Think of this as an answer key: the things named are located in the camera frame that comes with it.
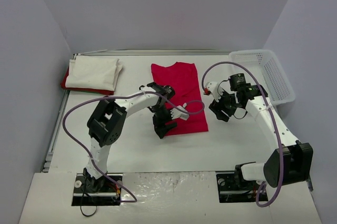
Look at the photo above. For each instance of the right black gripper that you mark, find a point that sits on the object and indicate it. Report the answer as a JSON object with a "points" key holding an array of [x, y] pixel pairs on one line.
{"points": [[221, 106]]}

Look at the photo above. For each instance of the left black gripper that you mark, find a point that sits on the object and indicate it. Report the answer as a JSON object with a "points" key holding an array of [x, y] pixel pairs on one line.
{"points": [[161, 123]]}

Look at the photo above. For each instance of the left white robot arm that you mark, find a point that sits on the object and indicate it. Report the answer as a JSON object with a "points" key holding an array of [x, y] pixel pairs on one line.
{"points": [[106, 122]]}

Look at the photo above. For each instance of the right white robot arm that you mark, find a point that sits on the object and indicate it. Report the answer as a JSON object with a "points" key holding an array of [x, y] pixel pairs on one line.
{"points": [[290, 159]]}

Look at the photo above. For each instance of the white plastic basket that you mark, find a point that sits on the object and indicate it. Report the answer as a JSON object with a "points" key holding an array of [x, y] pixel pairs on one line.
{"points": [[267, 69]]}

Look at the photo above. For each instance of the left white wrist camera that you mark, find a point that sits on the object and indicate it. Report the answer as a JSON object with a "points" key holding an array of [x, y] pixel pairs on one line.
{"points": [[179, 112]]}

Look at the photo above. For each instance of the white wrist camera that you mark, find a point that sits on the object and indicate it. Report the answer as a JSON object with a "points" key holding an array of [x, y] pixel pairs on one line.
{"points": [[179, 112], [214, 89]]}

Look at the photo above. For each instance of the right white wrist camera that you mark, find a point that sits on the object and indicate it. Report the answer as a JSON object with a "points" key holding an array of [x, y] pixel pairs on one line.
{"points": [[214, 89]]}

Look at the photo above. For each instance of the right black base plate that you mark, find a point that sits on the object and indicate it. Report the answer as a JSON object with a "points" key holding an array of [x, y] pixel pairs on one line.
{"points": [[230, 191]]}

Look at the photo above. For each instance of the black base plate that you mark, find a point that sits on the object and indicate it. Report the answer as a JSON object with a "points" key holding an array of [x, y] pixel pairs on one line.
{"points": [[230, 191], [109, 194]]}

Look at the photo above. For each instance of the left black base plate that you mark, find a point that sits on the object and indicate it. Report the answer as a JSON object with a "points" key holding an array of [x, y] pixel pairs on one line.
{"points": [[109, 194]]}

